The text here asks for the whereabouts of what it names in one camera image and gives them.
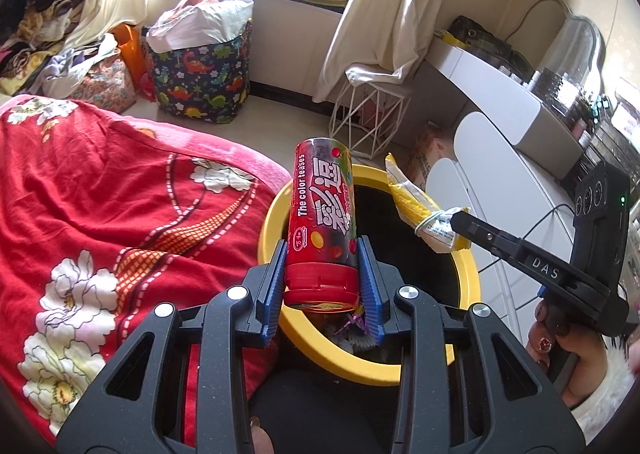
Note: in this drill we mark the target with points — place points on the brown patterned blanket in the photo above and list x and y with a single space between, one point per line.
20 68

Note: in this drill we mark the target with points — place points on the curved mirror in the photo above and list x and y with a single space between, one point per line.
575 48

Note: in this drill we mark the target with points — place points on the person's right hand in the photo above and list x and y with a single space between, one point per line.
542 334

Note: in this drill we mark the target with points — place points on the cardboard box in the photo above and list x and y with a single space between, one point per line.
430 153

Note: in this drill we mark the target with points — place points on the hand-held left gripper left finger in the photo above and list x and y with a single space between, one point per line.
272 284

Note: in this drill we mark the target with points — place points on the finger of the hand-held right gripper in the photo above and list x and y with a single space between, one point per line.
485 234

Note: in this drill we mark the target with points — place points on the person's black trouser leg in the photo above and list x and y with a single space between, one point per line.
320 409

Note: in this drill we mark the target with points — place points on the lilac cloth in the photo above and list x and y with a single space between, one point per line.
65 68

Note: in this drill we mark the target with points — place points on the red floral blanket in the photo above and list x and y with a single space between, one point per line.
100 184

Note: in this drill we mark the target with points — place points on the black bag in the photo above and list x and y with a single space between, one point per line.
480 38

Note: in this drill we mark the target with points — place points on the person's right forearm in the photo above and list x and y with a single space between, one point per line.
600 399

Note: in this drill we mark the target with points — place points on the pink floral bag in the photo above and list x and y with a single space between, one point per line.
107 83

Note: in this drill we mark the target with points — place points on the white bag of laundry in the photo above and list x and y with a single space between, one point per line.
215 18

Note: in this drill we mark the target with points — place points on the white desk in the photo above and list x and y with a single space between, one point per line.
490 83

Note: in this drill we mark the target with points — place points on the person's left hand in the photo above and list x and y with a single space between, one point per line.
260 439

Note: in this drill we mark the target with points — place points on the yellow snack packet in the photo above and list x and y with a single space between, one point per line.
410 194

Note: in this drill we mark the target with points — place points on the clear cosmetics organiser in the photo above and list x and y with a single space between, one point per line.
590 118

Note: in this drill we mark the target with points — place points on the white chair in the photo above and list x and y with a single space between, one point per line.
480 143

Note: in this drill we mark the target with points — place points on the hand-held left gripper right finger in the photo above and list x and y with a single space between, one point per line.
371 294

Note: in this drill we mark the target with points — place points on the dinosaur print laundry basket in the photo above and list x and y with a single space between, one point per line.
200 83

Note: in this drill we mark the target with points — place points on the orange bag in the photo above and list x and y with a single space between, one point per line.
132 53

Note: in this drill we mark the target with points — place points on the yellow-rimmed black trash bin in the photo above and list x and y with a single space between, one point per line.
320 351

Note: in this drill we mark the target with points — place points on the red candy tube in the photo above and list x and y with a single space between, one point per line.
320 214

